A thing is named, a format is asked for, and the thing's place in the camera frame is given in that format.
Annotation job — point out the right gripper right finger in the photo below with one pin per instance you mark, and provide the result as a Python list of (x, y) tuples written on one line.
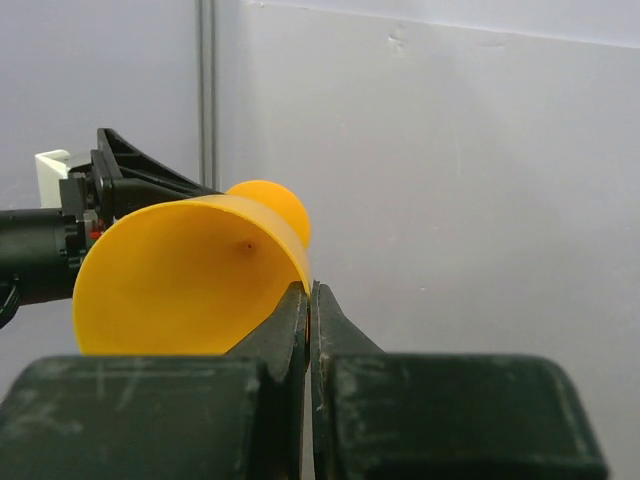
[(379, 415)]

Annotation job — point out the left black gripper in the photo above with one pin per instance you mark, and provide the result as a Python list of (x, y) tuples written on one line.
[(42, 249)]

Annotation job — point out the orange wine glass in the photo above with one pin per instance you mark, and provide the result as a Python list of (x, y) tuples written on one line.
[(194, 276)]

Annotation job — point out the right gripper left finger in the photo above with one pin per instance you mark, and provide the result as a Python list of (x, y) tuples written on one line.
[(238, 415)]

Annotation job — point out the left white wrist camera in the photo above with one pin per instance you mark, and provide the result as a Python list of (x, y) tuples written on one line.
[(53, 166)]

